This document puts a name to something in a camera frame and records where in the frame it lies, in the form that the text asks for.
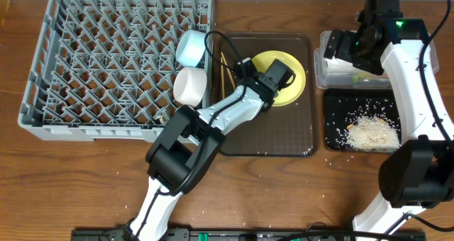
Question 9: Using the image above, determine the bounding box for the wooden chopstick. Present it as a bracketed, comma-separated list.
[221, 56, 225, 99]
[221, 52, 236, 88]

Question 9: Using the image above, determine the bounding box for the white paper napkin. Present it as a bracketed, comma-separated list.
[324, 57, 356, 73]

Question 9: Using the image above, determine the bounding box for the green snack wrapper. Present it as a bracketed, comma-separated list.
[353, 74, 389, 84]

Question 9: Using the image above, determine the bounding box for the yellow plate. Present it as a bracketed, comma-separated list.
[252, 50, 306, 106]

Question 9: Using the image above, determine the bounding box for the white pink bowl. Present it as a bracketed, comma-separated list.
[173, 67, 207, 107]

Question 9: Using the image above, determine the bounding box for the light blue bowl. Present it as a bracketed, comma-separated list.
[176, 30, 206, 67]

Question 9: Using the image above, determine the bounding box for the rice and peanut pile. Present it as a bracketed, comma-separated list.
[325, 99, 402, 152]

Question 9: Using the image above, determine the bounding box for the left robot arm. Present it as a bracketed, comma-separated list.
[123, 58, 295, 240]

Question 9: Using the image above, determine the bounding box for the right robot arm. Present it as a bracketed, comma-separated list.
[324, 0, 453, 240]

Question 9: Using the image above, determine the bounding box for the clear plastic bin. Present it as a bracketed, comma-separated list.
[314, 30, 439, 89]

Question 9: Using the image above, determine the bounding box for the dark brown serving tray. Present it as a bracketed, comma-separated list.
[221, 33, 319, 157]

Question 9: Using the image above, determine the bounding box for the black plastic tray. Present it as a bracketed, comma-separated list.
[322, 88, 404, 155]

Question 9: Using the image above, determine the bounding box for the grey dish rack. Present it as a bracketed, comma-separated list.
[18, 0, 215, 142]

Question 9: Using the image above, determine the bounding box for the left black cable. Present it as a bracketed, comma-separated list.
[122, 30, 249, 241]

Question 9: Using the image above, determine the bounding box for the black cable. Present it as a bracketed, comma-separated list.
[122, 30, 249, 241]
[382, 0, 454, 241]

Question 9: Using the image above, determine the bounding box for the right black cable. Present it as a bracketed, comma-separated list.
[382, 0, 454, 241]

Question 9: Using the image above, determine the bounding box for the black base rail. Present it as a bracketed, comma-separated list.
[70, 228, 427, 241]

